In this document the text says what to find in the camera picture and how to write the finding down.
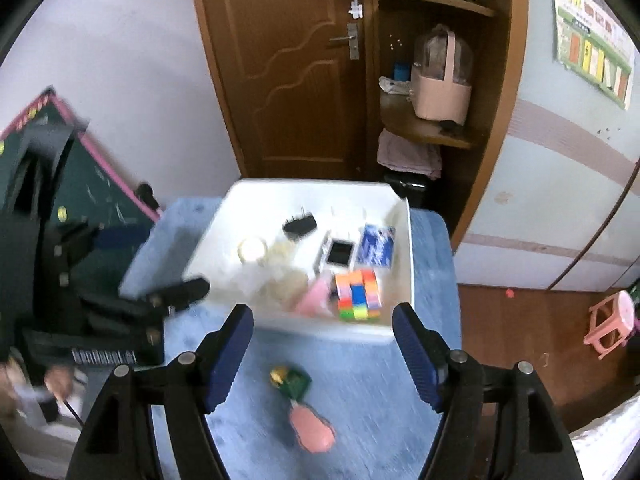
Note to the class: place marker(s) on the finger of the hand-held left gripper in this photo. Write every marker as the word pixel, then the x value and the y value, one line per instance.
pixel 120 240
pixel 185 292

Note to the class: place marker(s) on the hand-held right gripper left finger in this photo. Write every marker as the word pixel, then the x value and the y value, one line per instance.
pixel 230 360

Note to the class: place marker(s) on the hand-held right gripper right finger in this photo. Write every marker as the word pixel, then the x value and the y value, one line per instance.
pixel 415 355

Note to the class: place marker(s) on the white plastic tray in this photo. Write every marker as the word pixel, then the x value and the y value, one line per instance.
pixel 225 240

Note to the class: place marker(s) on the green bottle with gold cap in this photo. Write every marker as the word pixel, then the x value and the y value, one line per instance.
pixel 295 384

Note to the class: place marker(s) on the white tape roll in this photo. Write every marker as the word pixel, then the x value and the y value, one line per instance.
pixel 252 251

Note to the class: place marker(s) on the pink box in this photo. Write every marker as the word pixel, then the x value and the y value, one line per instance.
pixel 312 300

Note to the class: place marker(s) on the pink bottle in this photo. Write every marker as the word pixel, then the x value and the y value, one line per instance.
pixel 310 427

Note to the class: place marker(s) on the clear plastic jar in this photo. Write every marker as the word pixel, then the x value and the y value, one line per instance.
pixel 284 254

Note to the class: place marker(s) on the blue silver packet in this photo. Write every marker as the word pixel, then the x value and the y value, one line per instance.
pixel 376 246

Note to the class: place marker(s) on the black plug adapter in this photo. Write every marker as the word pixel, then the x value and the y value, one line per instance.
pixel 300 225

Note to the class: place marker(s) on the person's left hand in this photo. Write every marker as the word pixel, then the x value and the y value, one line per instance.
pixel 60 380

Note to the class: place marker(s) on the blue fuzzy mat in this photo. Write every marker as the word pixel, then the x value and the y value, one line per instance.
pixel 350 385

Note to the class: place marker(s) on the colourful puzzle cube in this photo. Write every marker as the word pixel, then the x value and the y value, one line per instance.
pixel 357 295

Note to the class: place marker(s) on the black bag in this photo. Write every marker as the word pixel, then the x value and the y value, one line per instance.
pixel 405 190

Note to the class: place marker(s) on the pink folded cloth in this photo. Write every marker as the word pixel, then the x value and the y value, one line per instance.
pixel 407 155

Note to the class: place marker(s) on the pink plastic stool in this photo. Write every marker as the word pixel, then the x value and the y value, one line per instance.
pixel 615 315

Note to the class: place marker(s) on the white printed blanket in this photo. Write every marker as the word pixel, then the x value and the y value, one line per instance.
pixel 605 445

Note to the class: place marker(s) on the brown wooden door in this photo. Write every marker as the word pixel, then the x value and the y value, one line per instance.
pixel 290 85

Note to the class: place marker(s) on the pink basket with clear cover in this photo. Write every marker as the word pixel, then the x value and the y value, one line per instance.
pixel 440 100

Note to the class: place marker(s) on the brown wooden corner shelf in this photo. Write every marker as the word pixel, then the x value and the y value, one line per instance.
pixel 492 110

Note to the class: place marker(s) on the white door hook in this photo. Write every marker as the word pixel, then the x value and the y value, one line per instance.
pixel 355 9

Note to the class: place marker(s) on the green chalkboard with pink frame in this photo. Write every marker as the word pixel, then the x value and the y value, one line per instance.
pixel 95 185

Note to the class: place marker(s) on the small white toy camera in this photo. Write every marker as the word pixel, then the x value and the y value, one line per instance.
pixel 340 252

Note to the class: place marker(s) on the wall poster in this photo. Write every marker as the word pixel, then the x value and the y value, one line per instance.
pixel 595 50

